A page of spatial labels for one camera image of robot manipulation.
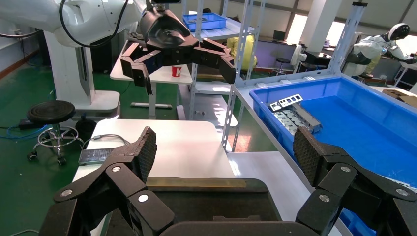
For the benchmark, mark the white rounded side table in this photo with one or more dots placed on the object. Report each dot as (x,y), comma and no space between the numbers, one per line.
(182,146)

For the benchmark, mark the white slotted-angle shelf rack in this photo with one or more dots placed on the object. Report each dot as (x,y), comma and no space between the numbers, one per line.
(345,39)

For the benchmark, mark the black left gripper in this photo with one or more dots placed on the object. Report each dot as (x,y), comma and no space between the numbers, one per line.
(166,32)

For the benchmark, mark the small black background stool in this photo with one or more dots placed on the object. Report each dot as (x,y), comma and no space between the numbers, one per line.
(281,60)

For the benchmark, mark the black power brick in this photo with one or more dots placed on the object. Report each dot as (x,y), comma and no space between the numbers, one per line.
(27,123)

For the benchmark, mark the black background monitor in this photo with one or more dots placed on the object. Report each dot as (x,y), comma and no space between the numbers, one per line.
(279,35)

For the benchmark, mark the black tray container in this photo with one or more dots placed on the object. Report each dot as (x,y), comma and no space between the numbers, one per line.
(211,202)

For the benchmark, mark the grey perforated metal plate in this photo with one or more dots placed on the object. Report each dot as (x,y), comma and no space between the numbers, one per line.
(286,101)

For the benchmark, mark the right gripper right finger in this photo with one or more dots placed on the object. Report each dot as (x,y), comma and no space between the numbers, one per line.
(351,195)

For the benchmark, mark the white background table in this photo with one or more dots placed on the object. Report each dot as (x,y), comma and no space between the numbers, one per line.
(409,65)

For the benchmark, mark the person in yellow shirt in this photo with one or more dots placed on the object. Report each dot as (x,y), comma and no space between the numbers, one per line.
(234,49)

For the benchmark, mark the white height-adjustable desk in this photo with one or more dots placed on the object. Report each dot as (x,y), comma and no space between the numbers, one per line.
(169,78)

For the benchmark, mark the dark tablet device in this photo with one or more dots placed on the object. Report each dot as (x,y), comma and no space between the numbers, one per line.
(96,156)

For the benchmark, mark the small blue plastic bin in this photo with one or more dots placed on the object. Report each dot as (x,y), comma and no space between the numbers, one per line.
(205,22)

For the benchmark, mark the black round wheeled stool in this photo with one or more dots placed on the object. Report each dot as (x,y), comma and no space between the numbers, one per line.
(50,112)

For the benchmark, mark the red paper cup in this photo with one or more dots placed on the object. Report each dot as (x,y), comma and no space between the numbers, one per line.
(176,71)

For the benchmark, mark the flat stamped metal plates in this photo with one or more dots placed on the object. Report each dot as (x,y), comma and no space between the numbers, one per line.
(288,122)

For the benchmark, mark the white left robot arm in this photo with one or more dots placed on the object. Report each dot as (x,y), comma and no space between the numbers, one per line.
(91,16)

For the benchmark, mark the brown cardboard box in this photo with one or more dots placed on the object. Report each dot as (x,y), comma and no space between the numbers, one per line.
(400,96)

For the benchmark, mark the grey metal channel bar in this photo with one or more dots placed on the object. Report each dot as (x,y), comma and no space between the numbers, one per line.
(309,120)

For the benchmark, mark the large blue plastic bin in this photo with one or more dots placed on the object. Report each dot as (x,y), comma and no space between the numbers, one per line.
(358,130)

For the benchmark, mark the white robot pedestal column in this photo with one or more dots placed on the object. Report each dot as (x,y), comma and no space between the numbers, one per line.
(71,78)

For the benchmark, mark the white humanoid robot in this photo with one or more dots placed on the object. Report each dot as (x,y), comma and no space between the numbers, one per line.
(368,47)

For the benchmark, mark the black round floor object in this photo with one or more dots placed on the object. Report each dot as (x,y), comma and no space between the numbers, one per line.
(85,128)

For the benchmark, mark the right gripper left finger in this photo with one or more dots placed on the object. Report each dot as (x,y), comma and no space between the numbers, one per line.
(107,195)

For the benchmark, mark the white background shelf rack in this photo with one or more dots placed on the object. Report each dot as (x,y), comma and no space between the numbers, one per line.
(221,32)

